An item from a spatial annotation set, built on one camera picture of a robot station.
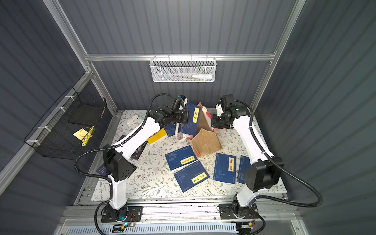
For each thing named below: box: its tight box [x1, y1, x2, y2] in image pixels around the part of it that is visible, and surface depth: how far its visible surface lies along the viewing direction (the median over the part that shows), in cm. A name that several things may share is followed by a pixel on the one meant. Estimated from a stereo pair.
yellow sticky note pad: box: [72, 128, 94, 141], surface depth 75 cm
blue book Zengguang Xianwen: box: [173, 160, 211, 194], surface depth 87 cm
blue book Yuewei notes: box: [164, 144, 199, 172], surface depth 95 cm
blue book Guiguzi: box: [236, 155, 252, 185], surface depth 93 cm
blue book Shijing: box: [171, 100, 201, 137], surface depth 88 cm
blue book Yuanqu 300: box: [212, 152, 237, 185], surface depth 90 cm
